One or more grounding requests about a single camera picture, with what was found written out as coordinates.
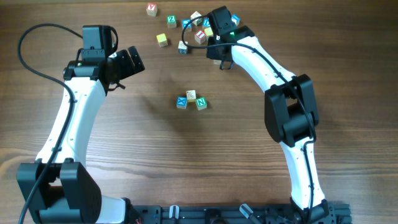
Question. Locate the white block green side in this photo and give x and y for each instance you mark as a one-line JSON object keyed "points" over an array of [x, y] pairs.
{"points": [[196, 18]]}

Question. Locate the blue L letter block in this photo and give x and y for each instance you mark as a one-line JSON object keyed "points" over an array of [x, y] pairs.
{"points": [[187, 25]]}

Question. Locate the yellow top block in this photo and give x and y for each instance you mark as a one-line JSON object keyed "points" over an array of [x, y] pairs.
{"points": [[208, 32]]}

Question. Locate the white block blue 2 side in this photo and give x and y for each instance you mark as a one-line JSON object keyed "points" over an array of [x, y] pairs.
{"points": [[182, 48]]}

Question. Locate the yellow S letter block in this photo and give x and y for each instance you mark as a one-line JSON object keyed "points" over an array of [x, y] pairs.
{"points": [[162, 40]]}

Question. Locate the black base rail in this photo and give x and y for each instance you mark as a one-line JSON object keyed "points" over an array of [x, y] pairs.
{"points": [[268, 214]]}

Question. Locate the blue top block far right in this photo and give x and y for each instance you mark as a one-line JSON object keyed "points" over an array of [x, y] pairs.
{"points": [[235, 19]]}

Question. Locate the red Y block far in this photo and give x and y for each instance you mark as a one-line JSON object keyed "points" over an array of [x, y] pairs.
{"points": [[151, 9]]}

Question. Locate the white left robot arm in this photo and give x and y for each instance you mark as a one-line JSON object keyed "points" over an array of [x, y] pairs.
{"points": [[57, 187]]}

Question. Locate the blue D letter block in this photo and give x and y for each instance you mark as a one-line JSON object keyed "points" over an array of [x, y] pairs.
{"points": [[205, 23]]}

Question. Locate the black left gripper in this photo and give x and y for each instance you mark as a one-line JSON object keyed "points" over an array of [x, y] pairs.
{"points": [[129, 68]]}

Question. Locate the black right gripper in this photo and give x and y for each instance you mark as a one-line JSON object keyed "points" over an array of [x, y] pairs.
{"points": [[211, 54]]}

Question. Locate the green Z letter block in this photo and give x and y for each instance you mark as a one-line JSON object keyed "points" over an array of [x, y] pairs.
{"points": [[171, 21]]}

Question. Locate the blue X letter block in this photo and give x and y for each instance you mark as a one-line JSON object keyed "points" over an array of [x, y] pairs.
{"points": [[181, 102]]}

